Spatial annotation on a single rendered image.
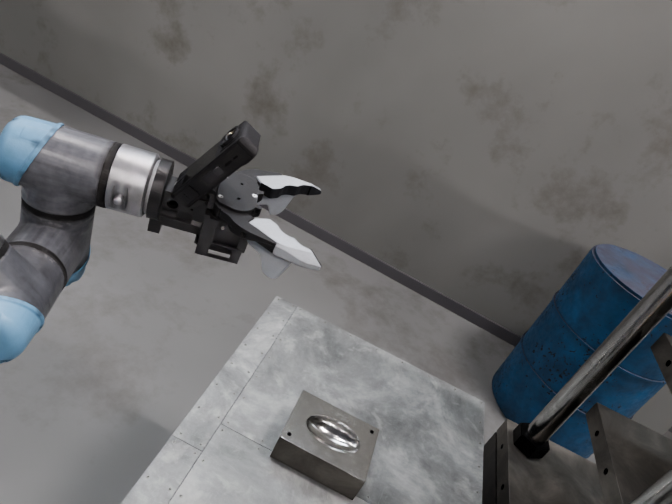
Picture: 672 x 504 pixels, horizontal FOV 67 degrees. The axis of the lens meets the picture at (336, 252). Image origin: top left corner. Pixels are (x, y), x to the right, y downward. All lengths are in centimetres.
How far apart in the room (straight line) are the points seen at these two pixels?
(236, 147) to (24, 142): 21
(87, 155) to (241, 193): 16
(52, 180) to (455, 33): 267
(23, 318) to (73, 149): 18
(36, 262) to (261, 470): 72
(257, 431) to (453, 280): 242
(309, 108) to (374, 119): 43
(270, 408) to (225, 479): 21
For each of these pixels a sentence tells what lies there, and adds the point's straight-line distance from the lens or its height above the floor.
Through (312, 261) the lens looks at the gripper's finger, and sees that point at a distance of 56.
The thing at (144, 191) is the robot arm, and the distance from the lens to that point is 58.
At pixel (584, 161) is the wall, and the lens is 315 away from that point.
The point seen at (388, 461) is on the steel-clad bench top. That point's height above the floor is 80.
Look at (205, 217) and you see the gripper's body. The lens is 58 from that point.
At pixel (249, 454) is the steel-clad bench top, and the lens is 117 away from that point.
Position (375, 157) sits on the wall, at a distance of 325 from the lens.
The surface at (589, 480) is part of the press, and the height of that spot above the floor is 79.
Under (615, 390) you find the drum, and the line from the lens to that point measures 277.
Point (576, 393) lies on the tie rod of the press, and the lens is 148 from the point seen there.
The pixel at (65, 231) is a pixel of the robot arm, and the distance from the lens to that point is 64.
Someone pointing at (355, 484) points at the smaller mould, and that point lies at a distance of 116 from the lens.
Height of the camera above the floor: 174
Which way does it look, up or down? 30 degrees down
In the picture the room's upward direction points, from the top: 25 degrees clockwise
